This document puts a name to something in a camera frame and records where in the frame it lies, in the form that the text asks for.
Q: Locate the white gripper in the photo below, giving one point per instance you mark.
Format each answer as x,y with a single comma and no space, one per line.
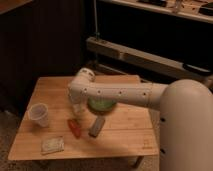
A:
78,105

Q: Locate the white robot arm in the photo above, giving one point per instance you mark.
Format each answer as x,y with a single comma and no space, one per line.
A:
186,108

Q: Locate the green ceramic bowl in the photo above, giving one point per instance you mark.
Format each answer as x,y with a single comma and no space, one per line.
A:
101,105

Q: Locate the orange carrot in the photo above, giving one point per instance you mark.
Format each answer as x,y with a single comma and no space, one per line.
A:
74,127

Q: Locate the grey rectangular block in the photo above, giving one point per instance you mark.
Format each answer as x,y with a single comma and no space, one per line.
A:
97,126

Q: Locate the wooden table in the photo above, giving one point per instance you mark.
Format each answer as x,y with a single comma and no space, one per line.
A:
128,130

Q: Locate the clear plastic cup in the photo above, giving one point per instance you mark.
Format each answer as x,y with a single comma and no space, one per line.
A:
38,113

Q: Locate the long grey bench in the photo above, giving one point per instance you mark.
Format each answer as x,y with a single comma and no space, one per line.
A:
146,60

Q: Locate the metal pole stand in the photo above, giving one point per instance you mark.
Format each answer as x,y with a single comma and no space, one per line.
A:
97,33

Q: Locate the upper shelf with items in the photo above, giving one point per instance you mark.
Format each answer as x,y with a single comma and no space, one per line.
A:
188,9

